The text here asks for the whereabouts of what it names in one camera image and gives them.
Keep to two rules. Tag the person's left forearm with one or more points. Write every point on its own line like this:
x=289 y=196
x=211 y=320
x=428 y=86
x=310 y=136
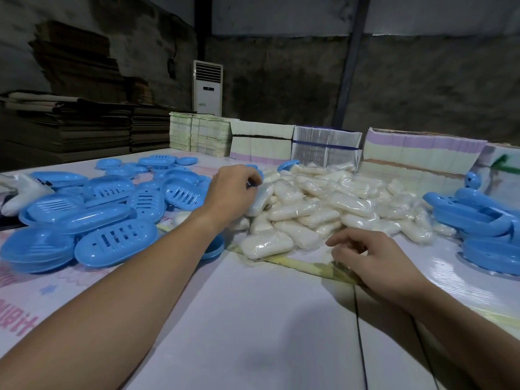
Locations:
x=113 y=316

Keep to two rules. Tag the blue oval plastic lid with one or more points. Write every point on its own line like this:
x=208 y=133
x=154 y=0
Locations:
x=260 y=171
x=473 y=180
x=288 y=165

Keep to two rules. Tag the pile of white soaps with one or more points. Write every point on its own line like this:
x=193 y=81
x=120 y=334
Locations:
x=325 y=203

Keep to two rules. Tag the dark metal pillar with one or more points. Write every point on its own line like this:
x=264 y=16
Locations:
x=351 y=60
x=203 y=28

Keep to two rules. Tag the white sheet stack, green mark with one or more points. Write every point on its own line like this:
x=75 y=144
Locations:
x=499 y=182

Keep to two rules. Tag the person's right hand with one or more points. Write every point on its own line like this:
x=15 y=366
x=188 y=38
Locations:
x=386 y=268

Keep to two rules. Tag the white standing air conditioner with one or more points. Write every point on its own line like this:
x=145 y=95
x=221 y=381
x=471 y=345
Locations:
x=208 y=89

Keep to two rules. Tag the white crumpled plastic bag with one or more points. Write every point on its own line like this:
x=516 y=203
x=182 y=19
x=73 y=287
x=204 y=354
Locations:
x=24 y=194

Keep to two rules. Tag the stack of greenish paper sheets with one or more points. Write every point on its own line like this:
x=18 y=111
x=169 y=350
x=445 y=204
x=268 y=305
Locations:
x=201 y=136

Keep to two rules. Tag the person's right forearm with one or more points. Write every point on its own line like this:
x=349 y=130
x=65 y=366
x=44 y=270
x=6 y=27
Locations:
x=475 y=345

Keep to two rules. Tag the stacks of brown cardboard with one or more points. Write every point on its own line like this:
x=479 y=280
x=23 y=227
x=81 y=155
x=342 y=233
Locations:
x=69 y=129

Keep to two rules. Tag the pile of blue plastic lids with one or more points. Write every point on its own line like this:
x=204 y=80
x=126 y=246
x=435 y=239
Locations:
x=479 y=223

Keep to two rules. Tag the white carton stack, pink stripe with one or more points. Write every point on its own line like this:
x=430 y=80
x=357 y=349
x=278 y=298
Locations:
x=418 y=156

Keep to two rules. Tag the pile of blue slotted lids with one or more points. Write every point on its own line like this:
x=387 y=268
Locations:
x=101 y=215

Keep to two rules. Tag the clear plastic bag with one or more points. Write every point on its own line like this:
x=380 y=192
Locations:
x=308 y=264

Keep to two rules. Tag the row of stacked flat cartons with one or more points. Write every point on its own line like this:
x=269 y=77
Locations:
x=260 y=148

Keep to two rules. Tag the person's left hand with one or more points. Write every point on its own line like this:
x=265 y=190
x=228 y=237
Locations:
x=229 y=199

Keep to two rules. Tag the silver sheet bundle, blue band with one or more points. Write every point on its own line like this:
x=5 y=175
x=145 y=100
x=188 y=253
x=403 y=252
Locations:
x=325 y=146

